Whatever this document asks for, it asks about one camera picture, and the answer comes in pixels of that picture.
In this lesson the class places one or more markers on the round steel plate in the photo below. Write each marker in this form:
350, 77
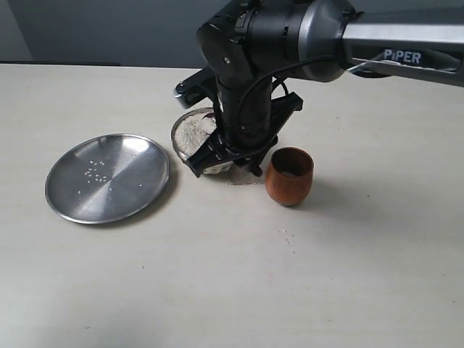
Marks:
107, 179

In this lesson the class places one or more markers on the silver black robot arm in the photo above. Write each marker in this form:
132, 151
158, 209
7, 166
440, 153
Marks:
251, 47

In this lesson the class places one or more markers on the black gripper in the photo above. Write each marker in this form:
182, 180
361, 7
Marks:
247, 123

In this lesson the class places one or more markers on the steel bowl of rice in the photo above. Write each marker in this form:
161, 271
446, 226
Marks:
189, 132

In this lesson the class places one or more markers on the dark wooden spoon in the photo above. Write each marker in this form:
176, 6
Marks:
209, 119

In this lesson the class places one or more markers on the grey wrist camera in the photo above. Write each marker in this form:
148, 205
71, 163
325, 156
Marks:
199, 86

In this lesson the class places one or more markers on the brown wooden cup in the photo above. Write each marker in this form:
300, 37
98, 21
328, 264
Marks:
288, 178

